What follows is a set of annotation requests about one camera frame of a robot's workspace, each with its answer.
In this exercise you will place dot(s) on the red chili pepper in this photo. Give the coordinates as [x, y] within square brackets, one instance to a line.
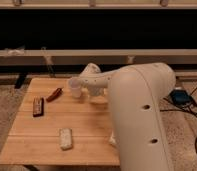
[54, 95]

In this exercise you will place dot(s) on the dark chocolate bar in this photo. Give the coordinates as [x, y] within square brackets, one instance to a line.
[38, 107]

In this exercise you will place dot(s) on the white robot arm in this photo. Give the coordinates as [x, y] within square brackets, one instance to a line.
[134, 92]

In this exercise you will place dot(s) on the wooden table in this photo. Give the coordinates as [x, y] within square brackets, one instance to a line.
[36, 140]

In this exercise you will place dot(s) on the clear plastic cup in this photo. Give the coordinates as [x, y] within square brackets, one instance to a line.
[75, 87]

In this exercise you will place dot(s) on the black power adapter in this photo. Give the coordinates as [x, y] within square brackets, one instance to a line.
[180, 97]

